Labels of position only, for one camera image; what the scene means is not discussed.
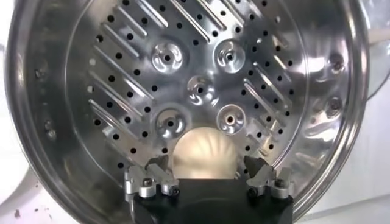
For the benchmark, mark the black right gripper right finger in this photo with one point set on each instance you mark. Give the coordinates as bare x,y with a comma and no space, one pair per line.
268,182

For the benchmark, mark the stainless steel steamer basket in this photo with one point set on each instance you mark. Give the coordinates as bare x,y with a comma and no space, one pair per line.
122,76

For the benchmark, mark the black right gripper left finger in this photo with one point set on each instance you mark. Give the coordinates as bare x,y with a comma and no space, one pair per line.
152,182

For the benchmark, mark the white steamed baozi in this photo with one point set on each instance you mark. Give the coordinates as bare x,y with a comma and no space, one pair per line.
204,155

